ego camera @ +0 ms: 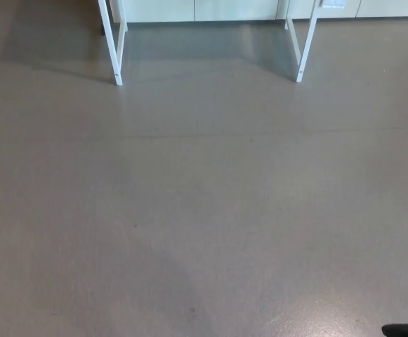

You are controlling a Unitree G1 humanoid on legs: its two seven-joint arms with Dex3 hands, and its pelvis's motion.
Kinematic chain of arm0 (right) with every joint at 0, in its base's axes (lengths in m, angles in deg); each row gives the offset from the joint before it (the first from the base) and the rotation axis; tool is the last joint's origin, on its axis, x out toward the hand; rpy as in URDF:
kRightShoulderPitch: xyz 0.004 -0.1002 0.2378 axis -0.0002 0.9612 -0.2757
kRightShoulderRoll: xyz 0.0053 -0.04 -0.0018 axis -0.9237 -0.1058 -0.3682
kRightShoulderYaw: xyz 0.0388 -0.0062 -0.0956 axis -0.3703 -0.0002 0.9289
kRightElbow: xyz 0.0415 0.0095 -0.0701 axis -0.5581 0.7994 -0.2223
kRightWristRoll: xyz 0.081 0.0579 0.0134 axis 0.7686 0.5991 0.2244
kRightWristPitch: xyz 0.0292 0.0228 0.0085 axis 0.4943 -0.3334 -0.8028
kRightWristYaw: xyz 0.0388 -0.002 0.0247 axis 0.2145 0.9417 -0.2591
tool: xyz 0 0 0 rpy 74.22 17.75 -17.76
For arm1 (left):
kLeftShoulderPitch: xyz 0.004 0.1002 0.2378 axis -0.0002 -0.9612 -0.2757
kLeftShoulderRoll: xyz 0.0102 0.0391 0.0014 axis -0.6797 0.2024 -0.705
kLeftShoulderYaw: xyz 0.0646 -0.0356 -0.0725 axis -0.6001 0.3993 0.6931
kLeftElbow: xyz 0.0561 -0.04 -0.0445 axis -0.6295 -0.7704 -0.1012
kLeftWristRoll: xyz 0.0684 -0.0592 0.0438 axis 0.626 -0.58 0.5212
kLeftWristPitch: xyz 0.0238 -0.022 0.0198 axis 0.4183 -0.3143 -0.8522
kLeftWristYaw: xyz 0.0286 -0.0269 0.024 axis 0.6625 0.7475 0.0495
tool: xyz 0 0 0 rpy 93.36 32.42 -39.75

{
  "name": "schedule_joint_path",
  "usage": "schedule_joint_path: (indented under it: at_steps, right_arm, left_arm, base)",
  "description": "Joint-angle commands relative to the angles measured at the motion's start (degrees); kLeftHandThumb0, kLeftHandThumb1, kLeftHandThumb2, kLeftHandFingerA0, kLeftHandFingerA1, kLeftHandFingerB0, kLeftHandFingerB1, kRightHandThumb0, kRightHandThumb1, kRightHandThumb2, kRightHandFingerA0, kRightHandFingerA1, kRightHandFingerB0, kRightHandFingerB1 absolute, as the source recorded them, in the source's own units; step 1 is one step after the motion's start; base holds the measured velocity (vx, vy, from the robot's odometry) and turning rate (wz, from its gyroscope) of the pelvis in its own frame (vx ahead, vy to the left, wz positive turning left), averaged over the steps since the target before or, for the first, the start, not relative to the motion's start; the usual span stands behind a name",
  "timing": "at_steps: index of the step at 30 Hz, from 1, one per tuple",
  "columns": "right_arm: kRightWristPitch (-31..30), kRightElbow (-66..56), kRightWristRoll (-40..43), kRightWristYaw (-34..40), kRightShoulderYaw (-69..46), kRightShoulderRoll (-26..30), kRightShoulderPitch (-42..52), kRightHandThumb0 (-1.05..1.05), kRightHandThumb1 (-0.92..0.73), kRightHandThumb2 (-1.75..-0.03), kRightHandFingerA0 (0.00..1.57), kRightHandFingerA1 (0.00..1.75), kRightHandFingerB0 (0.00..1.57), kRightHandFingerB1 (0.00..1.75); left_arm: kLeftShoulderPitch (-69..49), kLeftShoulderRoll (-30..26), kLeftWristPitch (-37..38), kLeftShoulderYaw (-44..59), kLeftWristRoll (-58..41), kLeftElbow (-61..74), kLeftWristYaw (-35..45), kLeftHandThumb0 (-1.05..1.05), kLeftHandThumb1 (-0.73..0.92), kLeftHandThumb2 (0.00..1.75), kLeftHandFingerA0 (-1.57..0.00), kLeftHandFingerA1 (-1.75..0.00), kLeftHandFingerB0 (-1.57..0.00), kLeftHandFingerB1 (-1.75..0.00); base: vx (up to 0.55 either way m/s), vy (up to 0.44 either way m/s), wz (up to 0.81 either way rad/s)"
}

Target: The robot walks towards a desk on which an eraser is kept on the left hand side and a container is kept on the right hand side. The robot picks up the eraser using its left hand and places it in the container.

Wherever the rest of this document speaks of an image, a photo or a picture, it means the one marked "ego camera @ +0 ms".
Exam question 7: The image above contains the white desk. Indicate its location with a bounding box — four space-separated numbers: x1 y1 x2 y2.
97 0 320 86

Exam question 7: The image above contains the white cabinet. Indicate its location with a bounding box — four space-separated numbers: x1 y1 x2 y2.
109 0 408 23

